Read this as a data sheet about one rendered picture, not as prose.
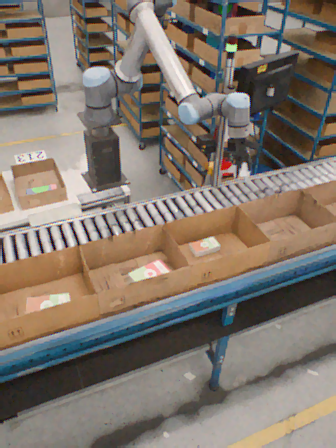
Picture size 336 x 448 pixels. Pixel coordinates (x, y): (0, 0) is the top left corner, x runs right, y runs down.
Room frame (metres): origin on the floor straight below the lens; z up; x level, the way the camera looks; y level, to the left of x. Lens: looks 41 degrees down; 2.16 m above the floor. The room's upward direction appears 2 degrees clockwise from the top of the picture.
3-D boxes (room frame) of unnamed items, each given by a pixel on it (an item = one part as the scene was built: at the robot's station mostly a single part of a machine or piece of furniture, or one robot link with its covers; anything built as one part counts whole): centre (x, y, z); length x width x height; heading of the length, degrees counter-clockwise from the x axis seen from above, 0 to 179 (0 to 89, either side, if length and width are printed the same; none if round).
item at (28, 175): (2.05, 0.81, 0.80); 0.38 x 0.28 x 0.10; 25
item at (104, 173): (2.19, 0.41, 0.91); 0.26 x 0.26 x 0.33; 28
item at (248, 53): (2.89, -0.38, 1.39); 0.40 x 0.30 x 0.10; 23
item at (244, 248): (1.32, -0.23, 0.96); 0.39 x 0.29 x 0.17; 114
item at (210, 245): (1.38, -0.19, 0.90); 0.13 x 0.07 x 0.04; 115
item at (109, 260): (1.16, 0.13, 0.96); 0.39 x 0.29 x 0.17; 114
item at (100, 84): (2.19, 0.40, 1.37); 0.17 x 0.15 x 0.18; 127
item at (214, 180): (2.15, -0.31, 1.11); 0.12 x 0.05 x 0.88; 114
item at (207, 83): (2.90, -0.39, 1.19); 0.40 x 0.30 x 0.10; 24
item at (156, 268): (1.14, 0.06, 0.92); 0.16 x 0.11 x 0.07; 126
